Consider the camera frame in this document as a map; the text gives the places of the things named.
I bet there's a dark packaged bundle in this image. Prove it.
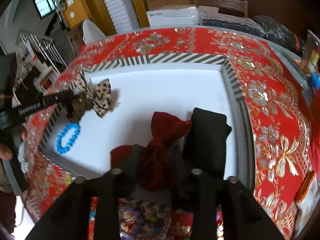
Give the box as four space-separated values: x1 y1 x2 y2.
198 7 265 37

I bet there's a white ironing board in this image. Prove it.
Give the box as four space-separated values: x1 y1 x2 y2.
82 18 106 45

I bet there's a wooden slatted chair back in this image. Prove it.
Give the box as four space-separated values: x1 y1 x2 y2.
192 0 248 18

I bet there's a striped white tray box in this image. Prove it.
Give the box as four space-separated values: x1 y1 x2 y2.
38 53 255 190

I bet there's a metal stair railing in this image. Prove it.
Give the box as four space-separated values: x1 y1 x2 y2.
16 29 67 74

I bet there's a black fabric bow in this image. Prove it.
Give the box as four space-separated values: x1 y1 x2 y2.
182 107 232 179

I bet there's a red velvet bow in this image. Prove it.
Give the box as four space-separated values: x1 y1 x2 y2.
110 111 193 193

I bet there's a red floral tablecloth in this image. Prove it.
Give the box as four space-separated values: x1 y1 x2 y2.
22 28 319 239

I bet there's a white louvered panel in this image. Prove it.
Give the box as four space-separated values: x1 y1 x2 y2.
103 0 140 33

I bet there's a leopard print bow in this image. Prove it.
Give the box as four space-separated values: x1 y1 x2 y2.
73 70 120 118

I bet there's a white cardboard box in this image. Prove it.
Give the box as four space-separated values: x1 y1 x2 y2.
146 6 199 28

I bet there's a black plastic bag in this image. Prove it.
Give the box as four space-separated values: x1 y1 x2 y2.
252 15 305 57

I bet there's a clear snack jar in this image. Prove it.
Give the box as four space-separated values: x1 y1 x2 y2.
300 30 320 76

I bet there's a blue bead bracelet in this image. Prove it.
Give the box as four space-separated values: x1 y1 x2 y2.
55 122 82 155

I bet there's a colorful bead necklace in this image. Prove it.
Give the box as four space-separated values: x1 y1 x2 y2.
118 198 173 240

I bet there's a person's left hand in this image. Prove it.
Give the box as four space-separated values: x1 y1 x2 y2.
1 126 28 160

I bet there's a brown scrunchie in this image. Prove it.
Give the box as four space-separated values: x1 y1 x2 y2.
65 94 93 123

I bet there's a round dark wooden tabletop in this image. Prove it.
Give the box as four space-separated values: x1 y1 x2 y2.
222 0 320 30

